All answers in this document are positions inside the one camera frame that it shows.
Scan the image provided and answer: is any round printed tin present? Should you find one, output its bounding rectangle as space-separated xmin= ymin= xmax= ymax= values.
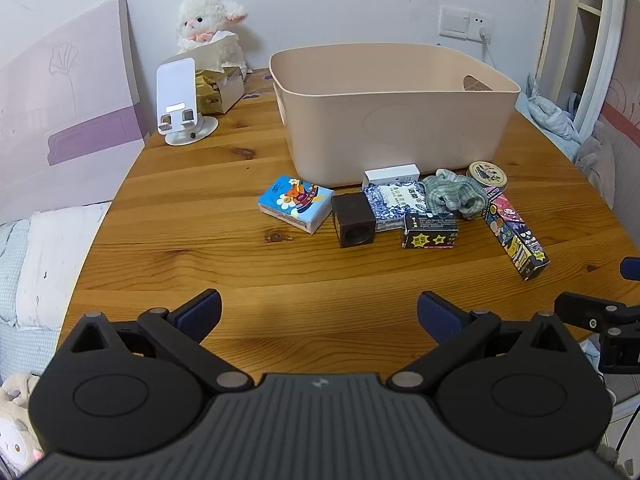
xmin=466 ymin=161 xmax=508 ymax=192

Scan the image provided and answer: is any white curved mirror frame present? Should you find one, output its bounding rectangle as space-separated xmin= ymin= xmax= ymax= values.
xmin=572 ymin=0 xmax=632 ymax=143

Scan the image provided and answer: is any white plug with cable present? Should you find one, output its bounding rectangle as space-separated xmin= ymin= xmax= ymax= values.
xmin=479 ymin=27 xmax=497 ymax=67

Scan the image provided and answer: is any blue cartoon tissue pack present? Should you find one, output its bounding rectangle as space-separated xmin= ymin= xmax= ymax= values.
xmin=257 ymin=175 xmax=335 ymax=236

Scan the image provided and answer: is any white phone stand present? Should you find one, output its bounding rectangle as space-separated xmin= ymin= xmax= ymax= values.
xmin=156 ymin=57 xmax=219 ymax=146

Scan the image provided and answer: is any blue white patterned packet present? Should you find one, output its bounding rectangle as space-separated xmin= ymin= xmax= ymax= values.
xmin=361 ymin=182 xmax=428 ymax=233

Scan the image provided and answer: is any long cartoon printed box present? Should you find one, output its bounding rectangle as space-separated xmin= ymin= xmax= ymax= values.
xmin=481 ymin=186 xmax=551 ymax=282

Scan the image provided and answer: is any white plush lamb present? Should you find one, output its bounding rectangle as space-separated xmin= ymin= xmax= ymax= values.
xmin=176 ymin=0 xmax=249 ymax=68

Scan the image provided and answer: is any dark brown cube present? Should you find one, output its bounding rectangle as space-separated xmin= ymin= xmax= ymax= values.
xmin=331 ymin=191 xmax=377 ymax=249

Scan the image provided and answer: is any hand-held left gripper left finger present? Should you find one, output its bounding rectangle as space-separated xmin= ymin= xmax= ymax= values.
xmin=64 ymin=288 xmax=255 ymax=393

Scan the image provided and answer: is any small black starred box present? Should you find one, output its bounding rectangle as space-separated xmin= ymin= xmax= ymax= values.
xmin=401 ymin=211 xmax=459 ymax=251

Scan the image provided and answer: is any white pillow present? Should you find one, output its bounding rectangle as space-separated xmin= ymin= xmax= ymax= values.
xmin=15 ymin=202 xmax=112 ymax=331

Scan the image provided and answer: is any grey plush toy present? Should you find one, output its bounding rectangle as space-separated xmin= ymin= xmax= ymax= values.
xmin=575 ymin=122 xmax=617 ymax=208

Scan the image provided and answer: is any blue checked bedsheet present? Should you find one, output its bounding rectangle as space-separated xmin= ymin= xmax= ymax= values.
xmin=0 ymin=217 xmax=66 ymax=386

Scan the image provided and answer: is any gold tissue box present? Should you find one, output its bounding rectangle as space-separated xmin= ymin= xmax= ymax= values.
xmin=176 ymin=32 xmax=246 ymax=115

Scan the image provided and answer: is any white wall outlet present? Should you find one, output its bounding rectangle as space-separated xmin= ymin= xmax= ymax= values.
xmin=469 ymin=12 xmax=494 ymax=41

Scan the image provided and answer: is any small white box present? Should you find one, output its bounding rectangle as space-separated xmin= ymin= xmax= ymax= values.
xmin=363 ymin=163 xmax=420 ymax=187

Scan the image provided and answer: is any white pink plush toy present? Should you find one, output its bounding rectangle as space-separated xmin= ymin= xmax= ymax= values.
xmin=0 ymin=371 xmax=48 ymax=476

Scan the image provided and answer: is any green checked cloth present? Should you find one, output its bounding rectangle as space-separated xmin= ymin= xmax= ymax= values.
xmin=419 ymin=169 xmax=490 ymax=220

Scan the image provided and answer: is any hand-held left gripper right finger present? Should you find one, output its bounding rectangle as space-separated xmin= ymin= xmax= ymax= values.
xmin=387 ymin=290 xmax=581 ymax=393

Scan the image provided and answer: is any white wall switch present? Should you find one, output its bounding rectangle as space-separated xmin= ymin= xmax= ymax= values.
xmin=439 ymin=6 xmax=472 ymax=37

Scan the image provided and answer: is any pink purple flower board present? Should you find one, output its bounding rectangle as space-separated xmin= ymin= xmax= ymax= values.
xmin=0 ymin=0 xmax=151 ymax=223

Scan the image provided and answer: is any light blue cloth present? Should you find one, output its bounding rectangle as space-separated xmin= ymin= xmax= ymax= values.
xmin=515 ymin=74 xmax=583 ymax=143

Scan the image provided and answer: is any beige plastic storage basket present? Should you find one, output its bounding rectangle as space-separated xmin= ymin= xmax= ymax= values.
xmin=269 ymin=42 xmax=522 ymax=188

